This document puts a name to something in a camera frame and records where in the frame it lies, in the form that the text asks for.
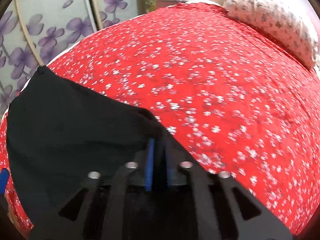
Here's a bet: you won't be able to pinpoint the black pants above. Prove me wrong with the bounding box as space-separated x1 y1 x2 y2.
6 65 201 240

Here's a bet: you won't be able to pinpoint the red floral bedspread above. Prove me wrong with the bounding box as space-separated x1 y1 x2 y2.
1 3 319 239

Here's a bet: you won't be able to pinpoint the purple flower wardrobe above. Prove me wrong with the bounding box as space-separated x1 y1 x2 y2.
1 0 143 112

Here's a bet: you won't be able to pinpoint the pink bedside table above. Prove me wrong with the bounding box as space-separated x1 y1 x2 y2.
150 0 198 10

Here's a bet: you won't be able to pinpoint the floral white pillow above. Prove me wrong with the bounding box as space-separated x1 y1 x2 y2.
223 0 319 69

